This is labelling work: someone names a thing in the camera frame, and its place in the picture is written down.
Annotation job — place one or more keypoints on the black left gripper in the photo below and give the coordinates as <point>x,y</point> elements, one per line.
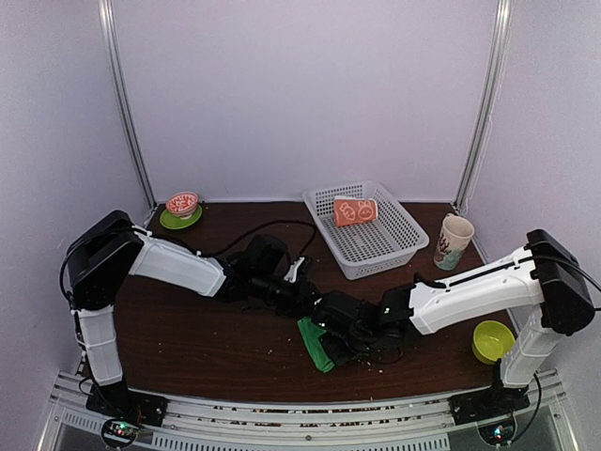
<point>301,304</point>

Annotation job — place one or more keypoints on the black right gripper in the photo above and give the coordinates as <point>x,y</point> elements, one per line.
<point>337,356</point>

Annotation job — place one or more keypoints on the green microfiber towel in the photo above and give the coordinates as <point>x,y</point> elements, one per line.
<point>315,341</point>

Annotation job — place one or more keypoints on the white plastic mesh basket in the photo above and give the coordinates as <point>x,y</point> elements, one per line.
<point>388,242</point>

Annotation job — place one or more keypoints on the orange bunny pattern towel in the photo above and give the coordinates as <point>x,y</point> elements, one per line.
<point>350,211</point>

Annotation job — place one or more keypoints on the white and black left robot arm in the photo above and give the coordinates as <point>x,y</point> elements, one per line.
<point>253,265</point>

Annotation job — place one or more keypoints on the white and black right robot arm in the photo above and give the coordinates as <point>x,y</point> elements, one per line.
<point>542,275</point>

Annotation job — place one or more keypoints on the red patterned ceramic bowl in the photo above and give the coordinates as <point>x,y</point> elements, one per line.
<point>182,205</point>

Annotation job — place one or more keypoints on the lime green bowl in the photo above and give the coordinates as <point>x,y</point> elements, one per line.
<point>491,340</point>

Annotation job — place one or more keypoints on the green saucer plate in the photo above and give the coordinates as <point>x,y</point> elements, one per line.
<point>172,222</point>

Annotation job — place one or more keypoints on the cream patterned ceramic mug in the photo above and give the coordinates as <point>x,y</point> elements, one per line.
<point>455,236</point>

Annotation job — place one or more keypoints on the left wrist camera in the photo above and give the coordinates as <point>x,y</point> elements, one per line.
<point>299,268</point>

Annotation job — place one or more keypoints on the front aluminium rail base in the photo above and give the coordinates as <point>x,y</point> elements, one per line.
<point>409,423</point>

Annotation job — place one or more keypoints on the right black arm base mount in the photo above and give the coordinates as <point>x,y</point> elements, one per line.
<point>493,401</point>

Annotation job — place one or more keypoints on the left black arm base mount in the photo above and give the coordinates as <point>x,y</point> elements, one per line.
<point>129,408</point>

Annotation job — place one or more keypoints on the left aluminium frame post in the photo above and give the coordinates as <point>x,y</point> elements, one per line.
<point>108,27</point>

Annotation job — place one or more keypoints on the aluminium frame post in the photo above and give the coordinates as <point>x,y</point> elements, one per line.
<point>108,27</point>
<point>493,76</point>

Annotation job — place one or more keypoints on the right aluminium frame post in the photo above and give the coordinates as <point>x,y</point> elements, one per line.
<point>493,76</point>

